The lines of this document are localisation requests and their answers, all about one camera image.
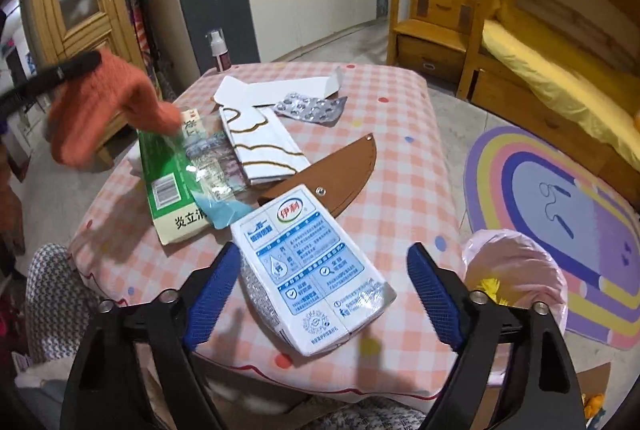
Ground white paper bag brown lines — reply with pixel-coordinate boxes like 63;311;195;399
219;107;310;185

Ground green medicine box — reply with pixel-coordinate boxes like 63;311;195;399
138;109;210;246

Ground white blue milk carton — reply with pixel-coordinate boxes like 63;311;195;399
231;185;397;358

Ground rainbow floor rug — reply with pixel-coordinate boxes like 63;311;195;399
463;127;639;350

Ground silver pill blister pack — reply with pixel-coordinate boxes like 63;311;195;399
272;93;347;127

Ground white flattened cardboard box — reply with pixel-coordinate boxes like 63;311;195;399
213;68;344;107

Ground white spray bottle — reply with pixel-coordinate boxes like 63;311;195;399
206;29;231;72

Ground pink trash bag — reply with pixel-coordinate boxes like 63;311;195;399
462;229;568;332

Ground orange knitted glove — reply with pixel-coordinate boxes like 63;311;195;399
49;48;182;169

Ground pink checkered tablecloth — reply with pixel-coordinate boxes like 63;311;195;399
70;64;463;405

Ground brown leather sheath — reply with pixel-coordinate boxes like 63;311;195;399
257;133;378;219

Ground clear plastic snack wrapper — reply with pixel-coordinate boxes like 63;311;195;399
182;131;253;229

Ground wooden bed with yellow sheet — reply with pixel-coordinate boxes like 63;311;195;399
469;0;639;205

